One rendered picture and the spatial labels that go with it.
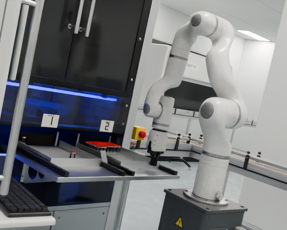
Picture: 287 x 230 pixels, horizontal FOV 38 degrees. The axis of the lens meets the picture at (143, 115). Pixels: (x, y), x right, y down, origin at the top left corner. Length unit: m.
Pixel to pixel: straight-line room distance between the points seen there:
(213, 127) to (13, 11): 0.87
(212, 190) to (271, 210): 1.59
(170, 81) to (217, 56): 0.27
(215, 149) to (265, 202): 1.65
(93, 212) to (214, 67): 1.03
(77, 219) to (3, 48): 1.25
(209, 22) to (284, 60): 1.59
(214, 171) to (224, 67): 0.43
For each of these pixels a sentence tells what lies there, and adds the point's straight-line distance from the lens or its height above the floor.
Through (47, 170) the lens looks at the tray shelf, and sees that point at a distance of 1.61.
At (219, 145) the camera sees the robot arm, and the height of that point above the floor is 1.10.
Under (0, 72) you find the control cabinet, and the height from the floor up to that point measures 1.23.
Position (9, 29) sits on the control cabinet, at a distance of 1.17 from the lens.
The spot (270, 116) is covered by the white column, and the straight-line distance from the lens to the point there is 3.26.
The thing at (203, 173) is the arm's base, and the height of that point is 0.97.
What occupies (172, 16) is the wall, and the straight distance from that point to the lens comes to 9.12.
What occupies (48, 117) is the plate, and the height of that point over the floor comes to 1.04.
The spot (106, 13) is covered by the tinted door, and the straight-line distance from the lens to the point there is 2.06.
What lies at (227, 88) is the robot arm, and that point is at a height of 1.33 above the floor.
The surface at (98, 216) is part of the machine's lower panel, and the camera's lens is 2.29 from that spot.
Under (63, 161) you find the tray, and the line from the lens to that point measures 1.70.
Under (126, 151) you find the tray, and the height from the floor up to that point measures 0.90.
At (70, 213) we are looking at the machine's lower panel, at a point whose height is 0.56.
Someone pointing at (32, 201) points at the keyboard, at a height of 0.83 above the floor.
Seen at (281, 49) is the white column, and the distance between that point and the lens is 3.31.
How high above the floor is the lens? 1.28
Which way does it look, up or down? 4 degrees down
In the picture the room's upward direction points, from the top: 12 degrees clockwise
